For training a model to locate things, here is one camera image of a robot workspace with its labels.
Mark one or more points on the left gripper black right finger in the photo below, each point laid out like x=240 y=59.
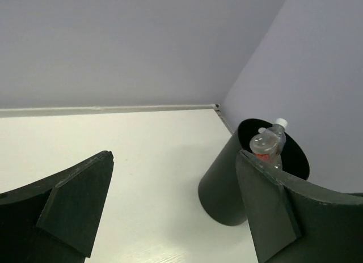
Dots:
x=293 y=220

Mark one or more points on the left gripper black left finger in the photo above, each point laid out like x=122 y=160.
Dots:
x=56 y=219

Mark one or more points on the red-capped red-label bottle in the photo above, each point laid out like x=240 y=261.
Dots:
x=260 y=146

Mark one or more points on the white-capped clear bottle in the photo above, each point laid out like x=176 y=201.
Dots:
x=277 y=141

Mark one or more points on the black cylindrical bin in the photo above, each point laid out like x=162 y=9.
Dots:
x=219 y=191

